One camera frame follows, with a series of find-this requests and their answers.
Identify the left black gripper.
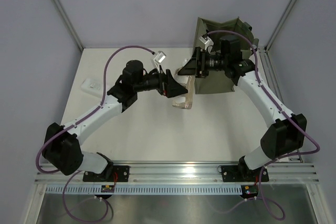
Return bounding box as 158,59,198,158
133,65,187,98

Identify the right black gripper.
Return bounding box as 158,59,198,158
178,47,228,79

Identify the white bottle black cap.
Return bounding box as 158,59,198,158
80,78,105,98

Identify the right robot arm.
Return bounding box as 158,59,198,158
177,35,307,182

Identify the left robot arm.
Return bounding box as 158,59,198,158
41,60,188,182

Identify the olive green canvas bag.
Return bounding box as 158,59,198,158
193,17,259,95

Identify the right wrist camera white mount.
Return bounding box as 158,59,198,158
199,34,214,53

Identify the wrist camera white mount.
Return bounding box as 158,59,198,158
199,34,214,53
151,51,166,73

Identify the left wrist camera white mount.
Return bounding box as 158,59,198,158
151,51,166,73

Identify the aluminium front rail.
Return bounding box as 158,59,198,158
33,162,320,185

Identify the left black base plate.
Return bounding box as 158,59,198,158
82,165,130,183

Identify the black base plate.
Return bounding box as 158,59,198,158
82,165,130,183
220,165,269,183

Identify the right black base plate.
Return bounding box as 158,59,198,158
220,165,269,183

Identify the white slotted cable duct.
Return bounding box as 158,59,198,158
46,185,243,195

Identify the right aluminium frame post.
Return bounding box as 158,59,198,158
264,0,298,51

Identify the aluminium frame post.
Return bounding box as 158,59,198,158
50,0,85,52
264,0,298,51

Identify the left aluminium frame post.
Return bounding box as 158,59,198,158
50,0,85,52

